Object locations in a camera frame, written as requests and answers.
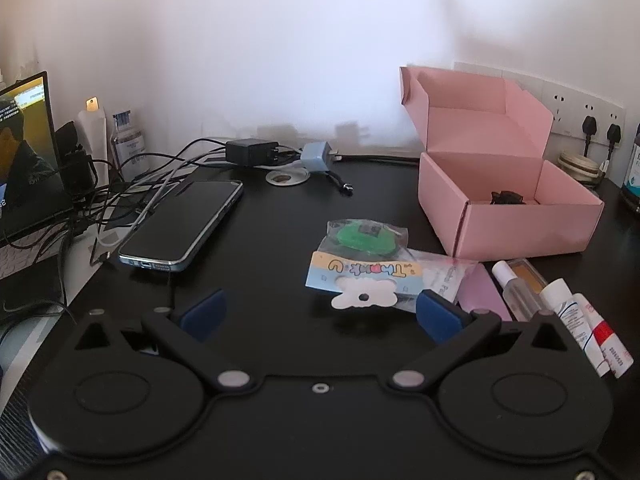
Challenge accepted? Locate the black desk gadget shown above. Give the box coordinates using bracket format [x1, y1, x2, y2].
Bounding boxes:
[54, 121, 98, 196]

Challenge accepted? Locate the white wall socket panel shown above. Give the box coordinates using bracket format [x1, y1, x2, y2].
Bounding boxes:
[454, 61, 627, 147]

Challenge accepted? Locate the pink tube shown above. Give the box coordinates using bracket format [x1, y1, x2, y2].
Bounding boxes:
[457, 264, 513, 322]

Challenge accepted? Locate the black power cord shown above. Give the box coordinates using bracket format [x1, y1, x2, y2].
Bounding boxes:
[340, 154, 422, 164]

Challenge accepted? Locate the white tube red band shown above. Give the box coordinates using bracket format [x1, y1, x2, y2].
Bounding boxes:
[572, 294, 630, 379]

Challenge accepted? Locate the short black charger cable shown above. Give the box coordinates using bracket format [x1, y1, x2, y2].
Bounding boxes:
[320, 169, 355, 195]

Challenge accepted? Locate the white round desk grommet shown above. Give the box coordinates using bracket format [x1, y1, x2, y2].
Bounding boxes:
[266, 167, 312, 187]

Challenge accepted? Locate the dark smartphone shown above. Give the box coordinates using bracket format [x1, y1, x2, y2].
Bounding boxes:
[118, 179, 245, 273]

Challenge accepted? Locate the blue-grey charger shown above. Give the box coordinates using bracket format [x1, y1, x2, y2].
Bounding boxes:
[301, 142, 335, 173]

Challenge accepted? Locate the black power adapter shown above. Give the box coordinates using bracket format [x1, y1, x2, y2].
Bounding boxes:
[226, 139, 281, 167]

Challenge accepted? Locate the clear bottle blue label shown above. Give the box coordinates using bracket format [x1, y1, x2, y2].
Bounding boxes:
[109, 110, 151, 181]

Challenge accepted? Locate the clear spray bottle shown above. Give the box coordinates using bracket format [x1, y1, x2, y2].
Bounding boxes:
[491, 260, 548, 321]

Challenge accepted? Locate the black desktop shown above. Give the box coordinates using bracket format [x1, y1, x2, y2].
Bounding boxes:
[30, 154, 640, 396]

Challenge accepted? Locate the pink cardboard box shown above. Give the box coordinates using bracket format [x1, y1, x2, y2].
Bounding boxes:
[399, 66, 605, 262]

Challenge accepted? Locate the brown supplement bottle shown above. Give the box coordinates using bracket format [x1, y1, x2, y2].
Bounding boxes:
[620, 122, 640, 213]

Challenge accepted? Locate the pastel card with white flower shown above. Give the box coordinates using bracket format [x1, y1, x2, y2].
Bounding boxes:
[305, 251, 426, 313]

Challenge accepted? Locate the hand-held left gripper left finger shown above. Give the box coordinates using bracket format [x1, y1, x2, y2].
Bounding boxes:
[74, 288, 253, 395]

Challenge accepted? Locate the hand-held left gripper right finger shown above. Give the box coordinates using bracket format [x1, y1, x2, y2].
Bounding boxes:
[386, 289, 571, 395]

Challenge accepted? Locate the green item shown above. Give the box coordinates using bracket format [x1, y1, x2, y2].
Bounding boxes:
[325, 220, 410, 261]

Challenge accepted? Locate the tangle of cables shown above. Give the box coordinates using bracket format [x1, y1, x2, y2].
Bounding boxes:
[0, 136, 236, 321]

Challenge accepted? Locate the white bottle yellow cap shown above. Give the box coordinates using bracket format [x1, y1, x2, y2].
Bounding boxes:
[75, 96, 110, 186]

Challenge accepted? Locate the laptop screen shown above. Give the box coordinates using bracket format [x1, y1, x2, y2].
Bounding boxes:
[0, 71, 76, 321]

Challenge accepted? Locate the white tube blue print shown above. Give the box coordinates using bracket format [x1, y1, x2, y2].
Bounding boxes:
[540, 278, 613, 378]

